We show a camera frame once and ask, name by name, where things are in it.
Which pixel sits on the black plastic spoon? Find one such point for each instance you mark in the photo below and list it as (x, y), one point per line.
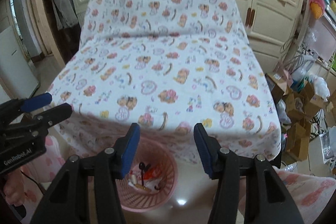
(143, 168)

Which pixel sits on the pink plastic waste basket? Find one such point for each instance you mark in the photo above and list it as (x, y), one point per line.
(140, 201)

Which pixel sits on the pink patterned pajama leg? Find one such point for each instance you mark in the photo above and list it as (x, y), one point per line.
(311, 194)

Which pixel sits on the cardboard boxes pile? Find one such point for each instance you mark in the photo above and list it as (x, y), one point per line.
(298, 108)

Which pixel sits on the red snack wrapper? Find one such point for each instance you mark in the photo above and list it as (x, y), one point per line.
(155, 172)

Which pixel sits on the bear print cloth cover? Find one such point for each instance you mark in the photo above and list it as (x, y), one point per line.
(166, 65)

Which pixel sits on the white refrigerator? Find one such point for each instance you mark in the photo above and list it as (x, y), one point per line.
(16, 73)

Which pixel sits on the cream thread spool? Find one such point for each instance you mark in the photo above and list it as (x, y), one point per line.
(133, 179)

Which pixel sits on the white tissue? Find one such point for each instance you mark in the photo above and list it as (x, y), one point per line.
(154, 185)

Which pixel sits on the pink plush toy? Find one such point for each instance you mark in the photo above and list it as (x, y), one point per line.
(317, 8)

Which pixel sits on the white plastic bag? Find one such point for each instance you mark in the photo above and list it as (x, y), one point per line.
(320, 87)

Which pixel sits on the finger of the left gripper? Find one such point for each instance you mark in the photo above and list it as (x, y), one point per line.
(55, 115)
(35, 103)

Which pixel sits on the person left hand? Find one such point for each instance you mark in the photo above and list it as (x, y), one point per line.
(14, 188)

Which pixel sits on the wooden clothespin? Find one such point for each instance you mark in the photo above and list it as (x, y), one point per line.
(141, 187)

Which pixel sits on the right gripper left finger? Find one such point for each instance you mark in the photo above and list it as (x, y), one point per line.
(126, 148)

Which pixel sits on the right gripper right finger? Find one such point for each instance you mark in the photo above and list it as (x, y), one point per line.
(208, 148)

